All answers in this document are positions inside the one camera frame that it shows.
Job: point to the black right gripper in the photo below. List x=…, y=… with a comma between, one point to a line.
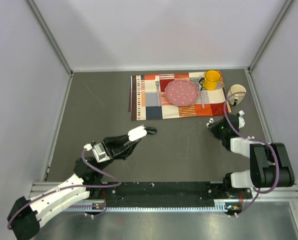
x=214, y=127

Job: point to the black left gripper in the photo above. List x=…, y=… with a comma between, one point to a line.
x=110, y=143

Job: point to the small white earbud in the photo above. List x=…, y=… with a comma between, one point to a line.
x=210, y=121

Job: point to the white earbud case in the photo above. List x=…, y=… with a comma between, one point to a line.
x=137, y=133

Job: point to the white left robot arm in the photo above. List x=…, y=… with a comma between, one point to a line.
x=29, y=215

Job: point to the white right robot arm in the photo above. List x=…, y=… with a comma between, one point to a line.
x=269, y=163

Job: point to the white enamel mug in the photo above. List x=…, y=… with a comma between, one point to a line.
x=236, y=94

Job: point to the pink knife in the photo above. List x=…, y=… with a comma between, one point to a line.
x=202, y=97

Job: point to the yellow mug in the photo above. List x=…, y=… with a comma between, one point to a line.
x=211, y=80

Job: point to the pink polka dot plate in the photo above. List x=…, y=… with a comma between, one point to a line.
x=181, y=93

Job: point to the colourful patterned placemat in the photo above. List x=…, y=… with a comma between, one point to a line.
x=144, y=105

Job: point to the pink fork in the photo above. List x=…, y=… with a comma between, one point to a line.
x=157, y=83

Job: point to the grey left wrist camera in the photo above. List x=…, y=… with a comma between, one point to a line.
x=98, y=151

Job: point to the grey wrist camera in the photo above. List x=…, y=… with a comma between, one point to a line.
x=98, y=151
x=241, y=120

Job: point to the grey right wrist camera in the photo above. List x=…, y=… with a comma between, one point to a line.
x=241, y=120

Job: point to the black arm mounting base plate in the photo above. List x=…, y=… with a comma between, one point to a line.
x=162, y=194

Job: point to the slotted grey cable duct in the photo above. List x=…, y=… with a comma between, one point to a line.
x=95, y=208

